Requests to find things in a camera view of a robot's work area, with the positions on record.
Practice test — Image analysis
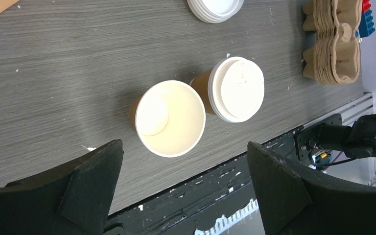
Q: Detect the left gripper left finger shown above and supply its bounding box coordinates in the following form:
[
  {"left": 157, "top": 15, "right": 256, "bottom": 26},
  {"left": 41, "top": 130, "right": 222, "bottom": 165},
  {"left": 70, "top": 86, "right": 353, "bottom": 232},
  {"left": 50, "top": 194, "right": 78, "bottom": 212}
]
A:
[{"left": 0, "top": 140, "right": 123, "bottom": 235}]

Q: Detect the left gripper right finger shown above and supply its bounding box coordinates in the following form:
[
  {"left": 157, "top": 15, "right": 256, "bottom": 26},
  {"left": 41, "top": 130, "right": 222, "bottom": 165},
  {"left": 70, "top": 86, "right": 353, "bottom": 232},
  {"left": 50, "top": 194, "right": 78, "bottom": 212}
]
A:
[{"left": 247, "top": 142, "right": 376, "bottom": 235}]

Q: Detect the brown paper cup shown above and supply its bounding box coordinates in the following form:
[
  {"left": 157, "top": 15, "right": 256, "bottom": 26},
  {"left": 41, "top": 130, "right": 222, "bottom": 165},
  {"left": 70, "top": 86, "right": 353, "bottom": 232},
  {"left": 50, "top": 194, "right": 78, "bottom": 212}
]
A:
[
  {"left": 128, "top": 80, "right": 206, "bottom": 158},
  {"left": 190, "top": 69, "right": 216, "bottom": 115}
]

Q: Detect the stack of pulp cup carriers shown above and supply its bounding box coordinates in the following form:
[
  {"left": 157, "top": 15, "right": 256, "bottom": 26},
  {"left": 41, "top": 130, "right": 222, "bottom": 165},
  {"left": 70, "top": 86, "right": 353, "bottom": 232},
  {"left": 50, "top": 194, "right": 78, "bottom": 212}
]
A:
[{"left": 302, "top": 0, "right": 362, "bottom": 85}]

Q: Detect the stack of white lids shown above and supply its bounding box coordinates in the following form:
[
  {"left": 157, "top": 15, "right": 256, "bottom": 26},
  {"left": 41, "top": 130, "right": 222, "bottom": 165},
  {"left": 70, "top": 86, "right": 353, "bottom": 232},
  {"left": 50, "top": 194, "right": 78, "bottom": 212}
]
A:
[{"left": 187, "top": 0, "right": 244, "bottom": 24}]

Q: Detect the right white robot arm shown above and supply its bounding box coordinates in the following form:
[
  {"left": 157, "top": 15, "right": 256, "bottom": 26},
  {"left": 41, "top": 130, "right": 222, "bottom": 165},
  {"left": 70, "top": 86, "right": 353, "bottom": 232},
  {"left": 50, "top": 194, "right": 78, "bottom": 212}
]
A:
[{"left": 315, "top": 114, "right": 376, "bottom": 159}]

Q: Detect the red blue toy car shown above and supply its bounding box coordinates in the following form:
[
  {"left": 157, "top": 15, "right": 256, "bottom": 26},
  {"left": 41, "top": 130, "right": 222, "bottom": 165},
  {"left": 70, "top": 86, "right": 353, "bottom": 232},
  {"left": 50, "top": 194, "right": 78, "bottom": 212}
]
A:
[{"left": 355, "top": 0, "right": 375, "bottom": 38}]

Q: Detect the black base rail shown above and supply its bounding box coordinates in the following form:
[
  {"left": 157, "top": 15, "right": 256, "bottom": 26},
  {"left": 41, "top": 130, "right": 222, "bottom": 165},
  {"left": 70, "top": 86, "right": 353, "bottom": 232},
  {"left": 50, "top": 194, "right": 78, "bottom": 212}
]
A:
[{"left": 103, "top": 113, "right": 343, "bottom": 235}]

